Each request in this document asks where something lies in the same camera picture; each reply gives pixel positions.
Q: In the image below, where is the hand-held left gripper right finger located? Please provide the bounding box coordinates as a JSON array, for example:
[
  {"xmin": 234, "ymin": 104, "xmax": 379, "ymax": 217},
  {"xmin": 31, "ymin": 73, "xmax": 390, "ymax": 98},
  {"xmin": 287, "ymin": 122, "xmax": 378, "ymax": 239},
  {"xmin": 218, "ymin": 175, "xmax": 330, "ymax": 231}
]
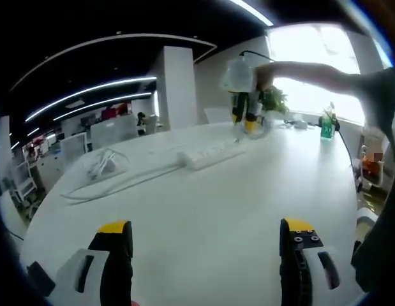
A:
[{"xmin": 279, "ymin": 217, "xmax": 361, "ymax": 306}]

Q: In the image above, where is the white power strip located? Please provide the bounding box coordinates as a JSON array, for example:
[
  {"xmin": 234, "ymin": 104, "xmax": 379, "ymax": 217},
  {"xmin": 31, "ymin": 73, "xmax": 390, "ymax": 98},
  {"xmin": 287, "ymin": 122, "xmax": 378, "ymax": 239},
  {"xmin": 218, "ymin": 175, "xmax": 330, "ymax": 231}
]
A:
[{"xmin": 175, "ymin": 142, "xmax": 246, "ymax": 170}]

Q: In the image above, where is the wide ceiling light strip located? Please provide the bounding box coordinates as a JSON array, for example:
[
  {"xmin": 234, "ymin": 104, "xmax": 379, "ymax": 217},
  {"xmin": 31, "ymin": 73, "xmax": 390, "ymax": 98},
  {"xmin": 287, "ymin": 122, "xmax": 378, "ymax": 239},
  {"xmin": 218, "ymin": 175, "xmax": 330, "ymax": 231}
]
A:
[{"xmin": 228, "ymin": 0, "xmax": 275, "ymax": 27}]

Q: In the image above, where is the long ceiling light strip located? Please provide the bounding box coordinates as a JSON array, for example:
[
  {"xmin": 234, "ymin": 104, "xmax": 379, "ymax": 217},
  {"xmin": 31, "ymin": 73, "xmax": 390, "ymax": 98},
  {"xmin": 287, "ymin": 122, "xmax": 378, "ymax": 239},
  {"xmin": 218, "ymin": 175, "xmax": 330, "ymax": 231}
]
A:
[
  {"xmin": 24, "ymin": 75, "xmax": 158, "ymax": 123},
  {"xmin": 52, "ymin": 92, "xmax": 154, "ymax": 122}
]

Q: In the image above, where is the white power strip cable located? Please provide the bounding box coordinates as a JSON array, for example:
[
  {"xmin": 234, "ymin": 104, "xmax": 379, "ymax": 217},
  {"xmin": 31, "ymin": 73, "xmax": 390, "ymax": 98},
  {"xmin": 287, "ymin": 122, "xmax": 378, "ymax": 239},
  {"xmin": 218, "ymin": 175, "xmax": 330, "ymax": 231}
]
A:
[{"xmin": 59, "ymin": 163, "xmax": 185, "ymax": 205}]

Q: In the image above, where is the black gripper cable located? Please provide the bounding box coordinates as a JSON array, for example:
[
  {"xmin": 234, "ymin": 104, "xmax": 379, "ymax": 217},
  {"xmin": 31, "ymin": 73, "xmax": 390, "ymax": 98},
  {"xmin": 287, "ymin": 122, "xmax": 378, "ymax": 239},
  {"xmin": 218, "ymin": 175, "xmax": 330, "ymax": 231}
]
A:
[{"xmin": 241, "ymin": 50, "xmax": 364, "ymax": 193}]

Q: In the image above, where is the person's right hand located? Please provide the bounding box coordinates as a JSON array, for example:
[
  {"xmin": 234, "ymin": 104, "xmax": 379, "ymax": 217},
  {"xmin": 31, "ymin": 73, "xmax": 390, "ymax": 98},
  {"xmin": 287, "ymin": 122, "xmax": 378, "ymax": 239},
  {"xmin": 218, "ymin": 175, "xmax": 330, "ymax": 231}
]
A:
[{"xmin": 253, "ymin": 62, "xmax": 276, "ymax": 92}]

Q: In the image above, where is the white adapter with bundled cable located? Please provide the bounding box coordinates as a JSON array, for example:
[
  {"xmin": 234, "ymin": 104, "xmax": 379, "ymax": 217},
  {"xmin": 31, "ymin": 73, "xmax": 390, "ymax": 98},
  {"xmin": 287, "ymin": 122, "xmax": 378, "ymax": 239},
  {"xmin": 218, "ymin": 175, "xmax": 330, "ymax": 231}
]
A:
[{"xmin": 83, "ymin": 149, "xmax": 131, "ymax": 182}]

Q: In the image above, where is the white chair armrest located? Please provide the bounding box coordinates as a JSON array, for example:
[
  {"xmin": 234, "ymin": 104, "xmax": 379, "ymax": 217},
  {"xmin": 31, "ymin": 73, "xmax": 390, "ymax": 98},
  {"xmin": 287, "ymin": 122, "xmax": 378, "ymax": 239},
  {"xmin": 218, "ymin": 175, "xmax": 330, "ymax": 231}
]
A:
[{"xmin": 355, "ymin": 206, "xmax": 380, "ymax": 232}]

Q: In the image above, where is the white desk clutter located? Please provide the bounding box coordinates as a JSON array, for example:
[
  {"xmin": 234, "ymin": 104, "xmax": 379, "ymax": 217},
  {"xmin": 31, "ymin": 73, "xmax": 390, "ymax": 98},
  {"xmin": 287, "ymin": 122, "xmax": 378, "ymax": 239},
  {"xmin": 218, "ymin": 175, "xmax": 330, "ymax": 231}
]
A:
[{"xmin": 282, "ymin": 117, "xmax": 318, "ymax": 131}]

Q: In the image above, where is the white desk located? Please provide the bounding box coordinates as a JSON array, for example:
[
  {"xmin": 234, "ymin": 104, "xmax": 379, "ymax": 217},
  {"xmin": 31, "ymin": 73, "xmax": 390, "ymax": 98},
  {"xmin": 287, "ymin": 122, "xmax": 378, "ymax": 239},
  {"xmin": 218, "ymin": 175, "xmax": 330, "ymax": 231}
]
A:
[{"xmin": 20, "ymin": 119, "xmax": 360, "ymax": 306}]

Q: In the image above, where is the person's dark shirt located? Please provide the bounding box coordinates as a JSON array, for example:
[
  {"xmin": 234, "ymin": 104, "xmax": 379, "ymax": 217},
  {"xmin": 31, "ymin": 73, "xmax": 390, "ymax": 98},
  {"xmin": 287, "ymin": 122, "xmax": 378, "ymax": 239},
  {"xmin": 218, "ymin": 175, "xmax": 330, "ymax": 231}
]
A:
[{"xmin": 350, "ymin": 66, "xmax": 395, "ymax": 295}]

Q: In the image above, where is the white swivel chair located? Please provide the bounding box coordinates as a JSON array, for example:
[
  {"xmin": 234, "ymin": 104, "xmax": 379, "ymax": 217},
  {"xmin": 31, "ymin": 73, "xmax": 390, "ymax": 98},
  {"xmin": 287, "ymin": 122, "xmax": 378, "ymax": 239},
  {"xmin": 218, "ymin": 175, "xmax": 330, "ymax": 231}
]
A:
[{"xmin": 11, "ymin": 160, "xmax": 47, "ymax": 218}]

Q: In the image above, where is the green bottle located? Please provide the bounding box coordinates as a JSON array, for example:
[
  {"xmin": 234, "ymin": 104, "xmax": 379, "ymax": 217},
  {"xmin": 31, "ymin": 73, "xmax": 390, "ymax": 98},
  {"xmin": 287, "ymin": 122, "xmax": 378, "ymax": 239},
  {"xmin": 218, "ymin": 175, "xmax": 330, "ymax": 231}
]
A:
[{"xmin": 320, "ymin": 107, "xmax": 338, "ymax": 140}]

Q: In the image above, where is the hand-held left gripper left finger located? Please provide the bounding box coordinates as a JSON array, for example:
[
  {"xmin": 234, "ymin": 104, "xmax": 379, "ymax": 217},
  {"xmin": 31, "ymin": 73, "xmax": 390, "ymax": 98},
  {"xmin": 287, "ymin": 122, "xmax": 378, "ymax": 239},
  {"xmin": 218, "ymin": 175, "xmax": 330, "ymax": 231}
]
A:
[{"xmin": 27, "ymin": 219, "xmax": 134, "ymax": 306}]

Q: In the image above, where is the white mesh office chair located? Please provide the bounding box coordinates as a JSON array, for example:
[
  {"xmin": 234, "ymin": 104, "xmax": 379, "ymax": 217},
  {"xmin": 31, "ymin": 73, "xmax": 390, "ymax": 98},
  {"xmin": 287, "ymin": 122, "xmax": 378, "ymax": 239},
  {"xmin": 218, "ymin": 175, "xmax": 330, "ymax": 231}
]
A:
[
  {"xmin": 89, "ymin": 115, "xmax": 139, "ymax": 150},
  {"xmin": 59, "ymin": 131, "xmax": 89, "ymax": 164},
  {"xmin": 204, "ymin": 107, "xmax": 232, "ymax": 124}
]

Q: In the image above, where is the green potted plant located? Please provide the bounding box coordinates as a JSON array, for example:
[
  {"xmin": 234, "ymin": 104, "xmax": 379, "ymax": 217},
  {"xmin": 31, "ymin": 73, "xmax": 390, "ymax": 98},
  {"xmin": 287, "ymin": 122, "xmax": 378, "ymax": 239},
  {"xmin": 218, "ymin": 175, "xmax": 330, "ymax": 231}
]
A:
[{"xmin": 260, "ymin": 85, "xmax": 290, "ymax": 128}]

